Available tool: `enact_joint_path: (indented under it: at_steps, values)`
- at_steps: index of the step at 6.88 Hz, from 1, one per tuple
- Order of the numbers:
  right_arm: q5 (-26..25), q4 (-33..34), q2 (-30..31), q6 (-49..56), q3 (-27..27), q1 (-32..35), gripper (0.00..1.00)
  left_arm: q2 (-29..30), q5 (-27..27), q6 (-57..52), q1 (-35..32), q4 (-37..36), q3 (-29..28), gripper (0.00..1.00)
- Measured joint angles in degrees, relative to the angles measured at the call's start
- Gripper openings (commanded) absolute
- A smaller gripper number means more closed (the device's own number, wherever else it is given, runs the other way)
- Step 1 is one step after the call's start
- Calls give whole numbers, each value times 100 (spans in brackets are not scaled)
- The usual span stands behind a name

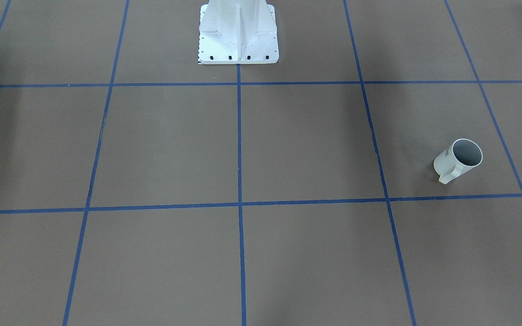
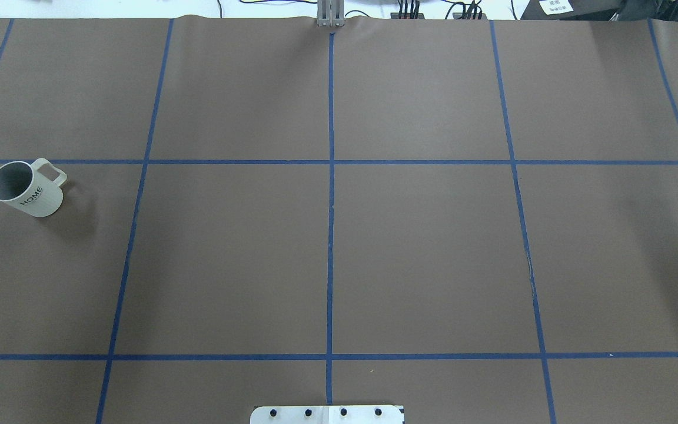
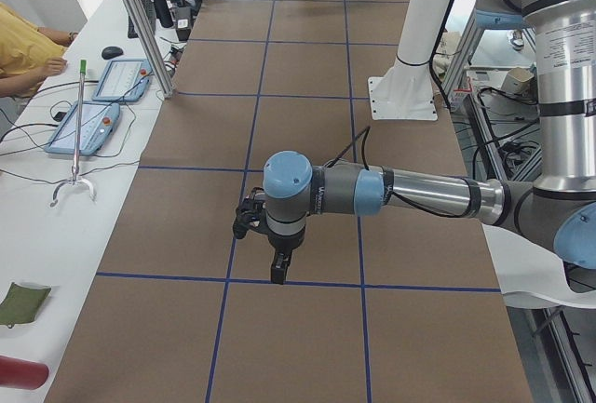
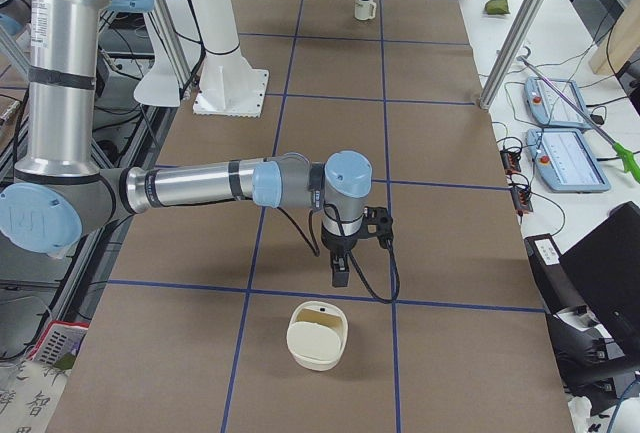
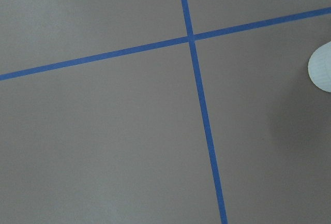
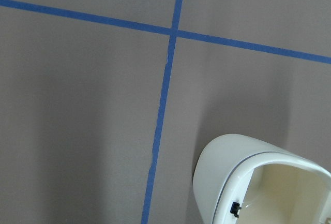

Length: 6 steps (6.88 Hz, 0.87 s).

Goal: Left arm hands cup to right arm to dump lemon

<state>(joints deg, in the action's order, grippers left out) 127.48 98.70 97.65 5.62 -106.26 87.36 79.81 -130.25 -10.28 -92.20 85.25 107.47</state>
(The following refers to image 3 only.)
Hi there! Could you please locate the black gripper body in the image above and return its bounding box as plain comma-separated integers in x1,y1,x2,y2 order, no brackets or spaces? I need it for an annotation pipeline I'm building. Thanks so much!
267,230,305,253

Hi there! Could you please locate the brown paper table mat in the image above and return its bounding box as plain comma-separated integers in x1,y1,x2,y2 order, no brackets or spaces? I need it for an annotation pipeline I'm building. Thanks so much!
47,0,532,402

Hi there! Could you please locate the near blue teach pendant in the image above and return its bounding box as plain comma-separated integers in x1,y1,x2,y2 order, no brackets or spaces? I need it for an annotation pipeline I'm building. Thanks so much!
44,101,120,155

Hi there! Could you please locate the blue teach pendant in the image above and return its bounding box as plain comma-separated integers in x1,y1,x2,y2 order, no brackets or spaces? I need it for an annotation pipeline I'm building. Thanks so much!
92,58,153,102
44,101,120,155

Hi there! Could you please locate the far blue teach pendant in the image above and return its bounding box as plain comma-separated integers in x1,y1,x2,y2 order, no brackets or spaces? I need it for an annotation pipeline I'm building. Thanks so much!
92,58,153,102

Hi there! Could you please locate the black bottle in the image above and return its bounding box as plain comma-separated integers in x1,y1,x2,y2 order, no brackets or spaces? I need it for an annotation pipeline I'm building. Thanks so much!
152,0,173,28

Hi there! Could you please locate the black computer mouse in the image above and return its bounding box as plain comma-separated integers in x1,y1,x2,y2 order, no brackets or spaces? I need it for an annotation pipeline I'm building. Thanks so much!
101,46,124,60

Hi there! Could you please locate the green bean bag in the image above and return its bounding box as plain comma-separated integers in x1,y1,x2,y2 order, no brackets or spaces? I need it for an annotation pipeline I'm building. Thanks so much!
1,283,51,328

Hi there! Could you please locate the red cylinder bottle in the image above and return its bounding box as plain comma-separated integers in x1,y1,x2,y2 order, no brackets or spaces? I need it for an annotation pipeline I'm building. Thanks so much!
0,356,49,390

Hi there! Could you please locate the person in yellow shirt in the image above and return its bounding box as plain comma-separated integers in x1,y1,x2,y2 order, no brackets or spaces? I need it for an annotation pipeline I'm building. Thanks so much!
1,3,78,98

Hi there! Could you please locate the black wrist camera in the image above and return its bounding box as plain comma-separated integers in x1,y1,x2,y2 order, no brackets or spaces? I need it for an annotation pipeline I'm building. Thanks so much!
232,187,268,240

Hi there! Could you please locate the white central pedestal column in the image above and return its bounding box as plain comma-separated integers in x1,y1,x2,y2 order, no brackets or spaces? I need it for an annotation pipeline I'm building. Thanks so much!
368,0,451,121

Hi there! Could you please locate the aluminium frame post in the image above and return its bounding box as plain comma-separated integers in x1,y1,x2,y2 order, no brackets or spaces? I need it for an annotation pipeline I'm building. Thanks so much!
123,0,174,99

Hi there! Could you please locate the green handled reacher grabber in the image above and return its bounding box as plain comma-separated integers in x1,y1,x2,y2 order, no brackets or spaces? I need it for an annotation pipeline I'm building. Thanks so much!
49,59,96,208

